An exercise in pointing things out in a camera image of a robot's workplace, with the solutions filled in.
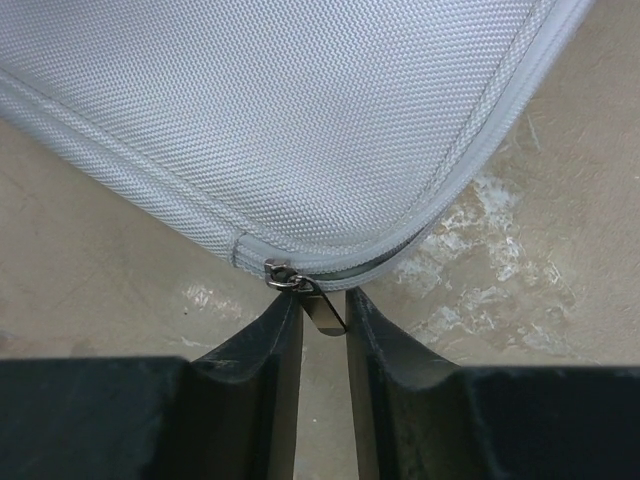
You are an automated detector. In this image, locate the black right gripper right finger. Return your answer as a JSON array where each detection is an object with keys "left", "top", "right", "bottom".
[{"left": 346, "top": 289, "right": 639, "bottom": 479}]

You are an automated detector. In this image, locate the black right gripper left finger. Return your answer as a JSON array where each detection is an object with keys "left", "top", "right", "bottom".
[{"left": 1, "top": 294, "right": 303, "bottom": 479}]

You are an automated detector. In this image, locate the metal zipper pull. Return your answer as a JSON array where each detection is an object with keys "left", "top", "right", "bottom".
[{"left": 264, "top": 259, "right": 347, "bottom": 337}]

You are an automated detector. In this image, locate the grey medicine case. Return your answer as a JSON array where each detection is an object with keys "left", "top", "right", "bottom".
[{"left": 1, "top": 1, "right": 591, "bottom": 291}]

